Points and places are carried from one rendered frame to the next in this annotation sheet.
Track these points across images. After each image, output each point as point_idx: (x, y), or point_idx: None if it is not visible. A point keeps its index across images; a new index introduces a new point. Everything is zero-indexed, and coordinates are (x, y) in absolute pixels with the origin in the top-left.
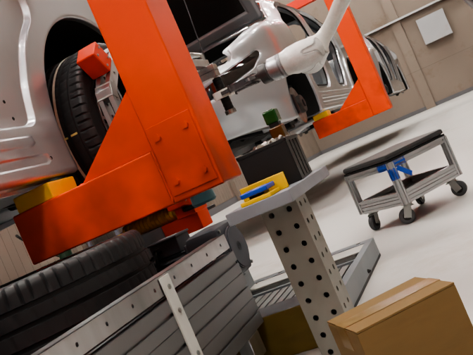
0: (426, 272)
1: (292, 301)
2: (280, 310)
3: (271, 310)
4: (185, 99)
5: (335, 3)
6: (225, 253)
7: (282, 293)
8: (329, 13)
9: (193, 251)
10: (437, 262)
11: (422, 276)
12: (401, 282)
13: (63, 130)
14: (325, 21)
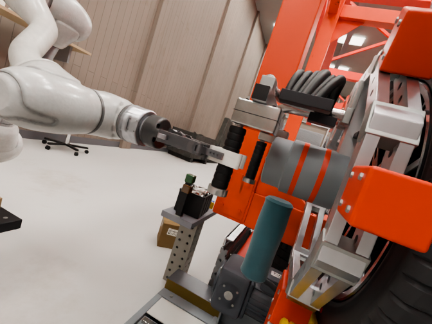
0: (75, 313)
1: (190, 282)
2: (198, 279)
3: (202, 287)
4: None
5: (51, 44)
6: (225, 249)
7: None
8: (44, 45)
9: (238, 232)
10: (51, 321)
11: (84, 310)
12: (94, 321)
13: None
14: (40, 51)
